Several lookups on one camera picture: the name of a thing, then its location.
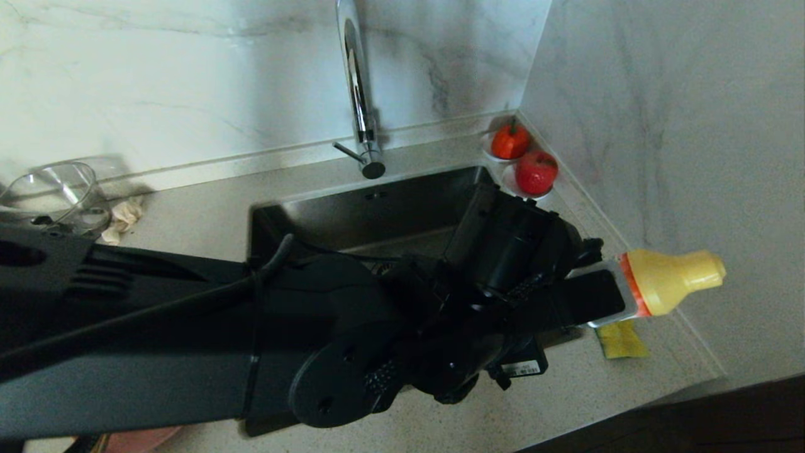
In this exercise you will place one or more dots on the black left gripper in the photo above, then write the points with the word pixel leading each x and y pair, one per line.
pixel 497 302

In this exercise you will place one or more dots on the yellow sponge green backing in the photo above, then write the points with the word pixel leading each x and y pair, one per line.
pixel 622 343

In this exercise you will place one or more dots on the orange detergent bottle yellow cap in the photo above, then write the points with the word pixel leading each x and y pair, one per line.
pixel 673 280

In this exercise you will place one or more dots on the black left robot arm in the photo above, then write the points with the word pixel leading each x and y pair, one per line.
pixel 157 365

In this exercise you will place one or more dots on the stainless steel sink basin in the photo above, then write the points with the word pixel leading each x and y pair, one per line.
pixel 352 214

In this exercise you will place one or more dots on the small white dish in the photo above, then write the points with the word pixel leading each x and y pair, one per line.
pixel 508 184
pixel 485 148

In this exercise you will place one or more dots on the red apple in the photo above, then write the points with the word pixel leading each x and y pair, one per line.
pixel 536 172

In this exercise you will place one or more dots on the red tomato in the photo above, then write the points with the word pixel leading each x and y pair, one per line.
pixel 509 142

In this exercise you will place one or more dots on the chrome kitchen faucet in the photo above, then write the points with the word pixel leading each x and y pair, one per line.
pixel 363 119

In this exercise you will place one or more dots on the pink plate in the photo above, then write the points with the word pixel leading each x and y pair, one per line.
pixel 144 440

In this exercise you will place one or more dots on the crumpled beige tissue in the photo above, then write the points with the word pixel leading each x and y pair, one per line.
pixel 124 217

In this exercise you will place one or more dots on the clear glass jug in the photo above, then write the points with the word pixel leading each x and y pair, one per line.
pixel 56 192

